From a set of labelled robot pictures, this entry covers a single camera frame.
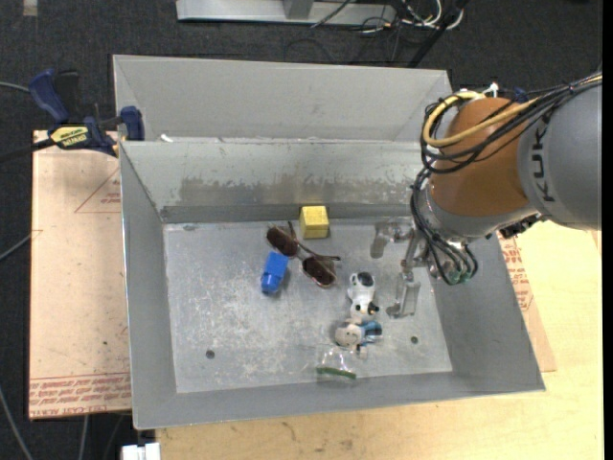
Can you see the brown cardboard board red print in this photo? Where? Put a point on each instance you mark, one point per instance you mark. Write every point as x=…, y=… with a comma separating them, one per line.
x=72, y=281

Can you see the brown sunglasses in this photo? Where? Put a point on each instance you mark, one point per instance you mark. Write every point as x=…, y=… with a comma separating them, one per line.
x=318, y=269

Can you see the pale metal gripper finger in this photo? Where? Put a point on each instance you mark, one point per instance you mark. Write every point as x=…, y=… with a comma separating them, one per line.
x=383, y=237
x=406, y=295

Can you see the clear plastic bag green strip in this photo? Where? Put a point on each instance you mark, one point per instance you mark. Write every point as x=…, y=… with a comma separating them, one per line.
x=335, y=367

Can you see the grey metal bin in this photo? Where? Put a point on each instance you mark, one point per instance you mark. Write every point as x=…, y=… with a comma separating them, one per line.
x=215, y=328

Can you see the blue toy block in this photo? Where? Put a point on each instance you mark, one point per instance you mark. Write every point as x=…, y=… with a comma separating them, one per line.
x=274, y=271

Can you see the yellow cube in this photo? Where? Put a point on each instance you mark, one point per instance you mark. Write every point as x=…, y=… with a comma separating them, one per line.
x=314, y=221

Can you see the white and blue toy figure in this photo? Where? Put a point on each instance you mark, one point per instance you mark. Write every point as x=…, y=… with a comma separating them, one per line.
x=349, y=336

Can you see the black and white toy cow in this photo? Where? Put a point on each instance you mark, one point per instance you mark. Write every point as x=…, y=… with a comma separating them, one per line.
x=361, y=292

